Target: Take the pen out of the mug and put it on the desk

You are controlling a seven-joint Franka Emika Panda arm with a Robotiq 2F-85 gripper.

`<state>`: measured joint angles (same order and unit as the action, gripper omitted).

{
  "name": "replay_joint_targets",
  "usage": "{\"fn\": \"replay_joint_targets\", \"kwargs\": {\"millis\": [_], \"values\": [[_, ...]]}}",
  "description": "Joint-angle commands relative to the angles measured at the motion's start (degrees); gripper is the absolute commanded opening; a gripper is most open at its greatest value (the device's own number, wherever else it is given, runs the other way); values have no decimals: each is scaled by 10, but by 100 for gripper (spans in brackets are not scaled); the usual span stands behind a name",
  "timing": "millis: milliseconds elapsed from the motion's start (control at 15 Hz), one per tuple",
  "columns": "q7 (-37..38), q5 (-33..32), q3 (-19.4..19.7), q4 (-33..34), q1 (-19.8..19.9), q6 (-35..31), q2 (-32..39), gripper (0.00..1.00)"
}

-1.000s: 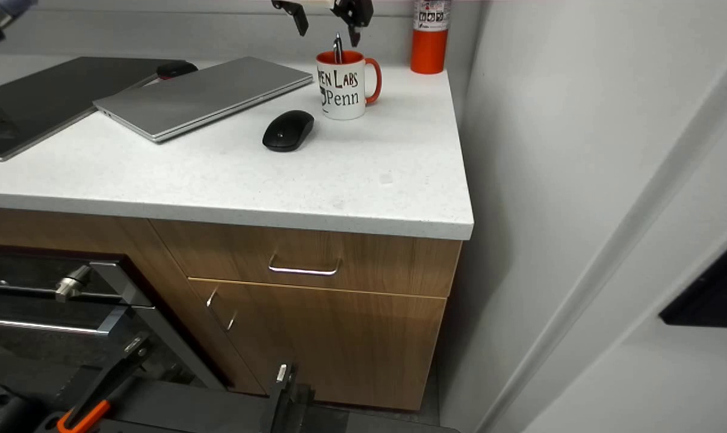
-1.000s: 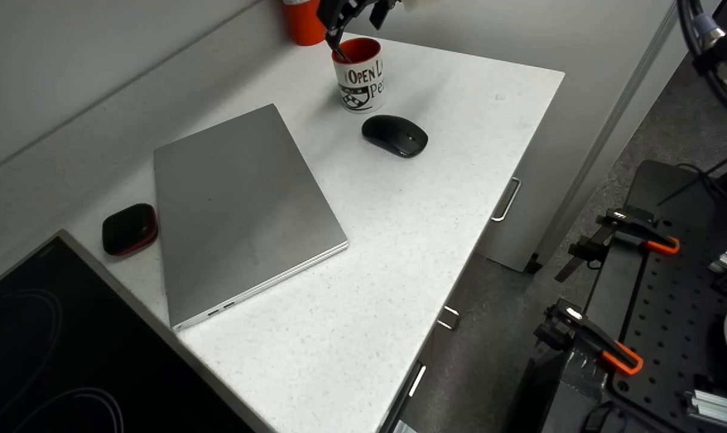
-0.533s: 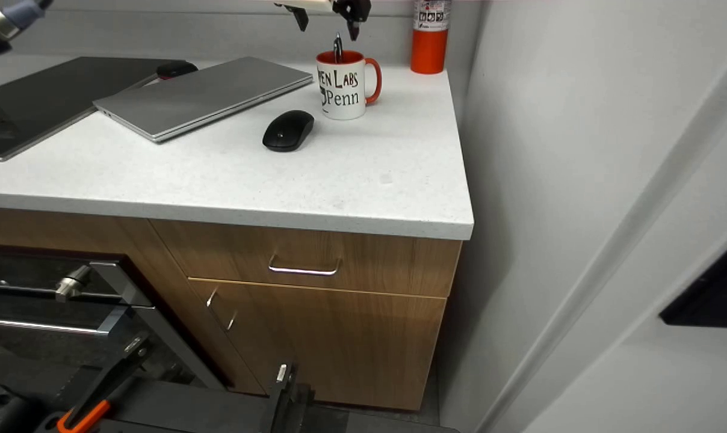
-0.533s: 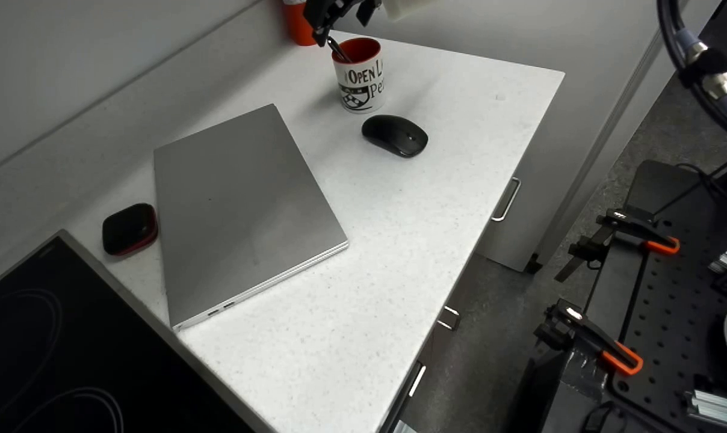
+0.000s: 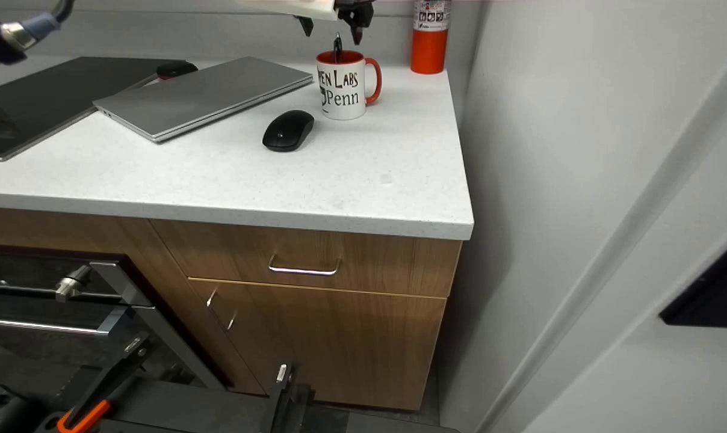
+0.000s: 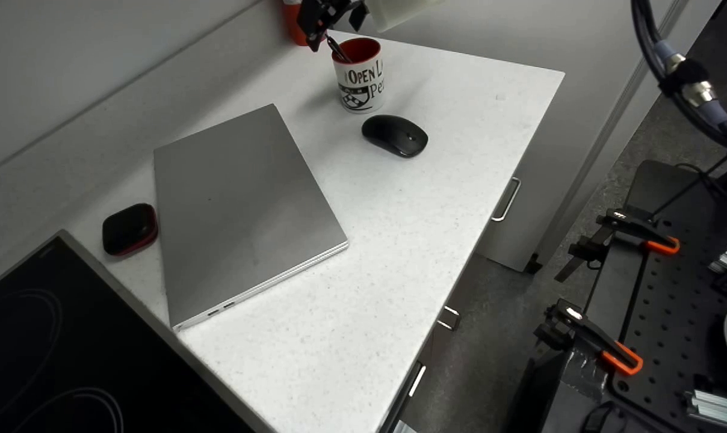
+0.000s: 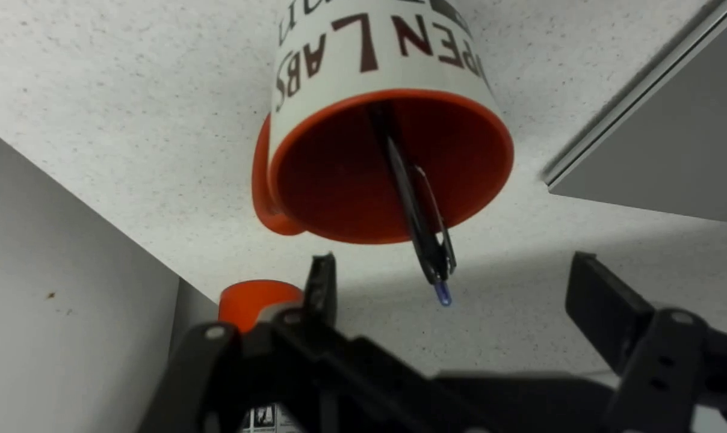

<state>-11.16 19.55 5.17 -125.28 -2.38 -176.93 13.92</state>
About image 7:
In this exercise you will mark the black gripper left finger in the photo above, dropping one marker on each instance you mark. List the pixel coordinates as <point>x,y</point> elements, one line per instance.
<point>318,292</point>

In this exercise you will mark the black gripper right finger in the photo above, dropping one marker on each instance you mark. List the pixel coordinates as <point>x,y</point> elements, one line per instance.
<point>607,309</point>

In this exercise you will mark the black pen blue tip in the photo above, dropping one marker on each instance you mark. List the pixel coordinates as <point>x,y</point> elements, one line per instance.
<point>421,229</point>

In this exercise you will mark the white mug orange inside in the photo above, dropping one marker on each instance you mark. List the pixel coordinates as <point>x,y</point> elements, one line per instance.
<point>339,74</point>

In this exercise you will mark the orange rimmed cup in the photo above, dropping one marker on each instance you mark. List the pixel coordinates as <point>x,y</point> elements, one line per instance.
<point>256,302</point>

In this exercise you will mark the grey panel aluminium edge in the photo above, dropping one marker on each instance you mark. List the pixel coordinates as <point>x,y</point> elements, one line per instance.
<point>676,136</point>

